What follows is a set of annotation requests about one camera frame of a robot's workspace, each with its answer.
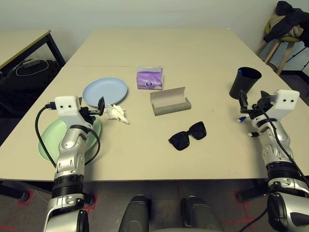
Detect grey robot leg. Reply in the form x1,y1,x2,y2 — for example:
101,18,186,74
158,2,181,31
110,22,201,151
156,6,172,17
181,195,224,232
118,195,152,232

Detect grey power adapter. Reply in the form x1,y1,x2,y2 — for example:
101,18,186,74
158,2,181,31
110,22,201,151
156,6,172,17
22,59,41,67

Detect grey left robot leg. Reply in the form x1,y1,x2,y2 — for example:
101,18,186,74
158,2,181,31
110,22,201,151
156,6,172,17
118,195,152,232

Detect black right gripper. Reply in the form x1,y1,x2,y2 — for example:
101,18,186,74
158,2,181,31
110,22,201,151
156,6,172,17
238,89,273,119

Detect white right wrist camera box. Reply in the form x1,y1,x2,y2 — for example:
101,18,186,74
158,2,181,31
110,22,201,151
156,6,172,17
265,89,300,121

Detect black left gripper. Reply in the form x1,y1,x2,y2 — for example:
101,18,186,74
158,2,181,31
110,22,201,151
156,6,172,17
79,96,106,123

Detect black jacket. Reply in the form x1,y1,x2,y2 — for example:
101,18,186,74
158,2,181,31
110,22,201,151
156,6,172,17
263,1,309,46

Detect grey glasses case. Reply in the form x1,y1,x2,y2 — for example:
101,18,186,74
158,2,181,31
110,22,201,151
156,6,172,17
149,87,192,117

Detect light green plate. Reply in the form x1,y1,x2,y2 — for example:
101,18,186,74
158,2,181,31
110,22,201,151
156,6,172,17
38,116,102,164

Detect purple tissue pack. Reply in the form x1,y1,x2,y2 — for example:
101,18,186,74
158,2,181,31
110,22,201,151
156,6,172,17
135,65,165,90

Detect black bag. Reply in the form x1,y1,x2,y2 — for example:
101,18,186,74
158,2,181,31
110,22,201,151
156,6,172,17
0,59,63,116

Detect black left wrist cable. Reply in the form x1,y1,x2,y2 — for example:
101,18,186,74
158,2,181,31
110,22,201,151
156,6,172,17
35,102,101,167

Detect black tripod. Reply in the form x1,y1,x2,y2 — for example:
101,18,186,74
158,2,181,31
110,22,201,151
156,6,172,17
281,45,309,71

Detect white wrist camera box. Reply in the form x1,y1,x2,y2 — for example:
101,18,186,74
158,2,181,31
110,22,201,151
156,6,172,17
54,95,82,126
265,89,300,121

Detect yellow-green stool cushion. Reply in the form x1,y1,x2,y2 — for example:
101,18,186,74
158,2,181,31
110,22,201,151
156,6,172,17
265,23,302,43

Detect beige garment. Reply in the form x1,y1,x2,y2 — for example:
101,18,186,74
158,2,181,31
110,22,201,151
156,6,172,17
269,12,305,38

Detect white tissue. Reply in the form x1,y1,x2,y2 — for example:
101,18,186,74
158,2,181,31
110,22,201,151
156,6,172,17
104,103,130,125

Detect grey right robot leg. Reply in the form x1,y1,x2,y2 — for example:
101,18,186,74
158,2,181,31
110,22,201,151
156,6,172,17
181,195,224,232

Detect beige side table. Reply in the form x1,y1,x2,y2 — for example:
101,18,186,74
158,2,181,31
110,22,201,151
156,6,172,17
0,29,66,71

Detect black sunglasses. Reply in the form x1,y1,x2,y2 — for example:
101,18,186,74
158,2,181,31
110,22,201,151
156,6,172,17
168,121,208,152

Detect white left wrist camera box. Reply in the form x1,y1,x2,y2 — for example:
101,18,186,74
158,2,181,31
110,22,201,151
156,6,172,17
54,95,82,126

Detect black cup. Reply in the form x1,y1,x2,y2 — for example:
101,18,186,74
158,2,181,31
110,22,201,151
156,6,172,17
229,67,262,100

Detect light blue plate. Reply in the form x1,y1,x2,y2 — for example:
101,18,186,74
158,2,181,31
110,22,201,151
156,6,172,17
82,77,128,108

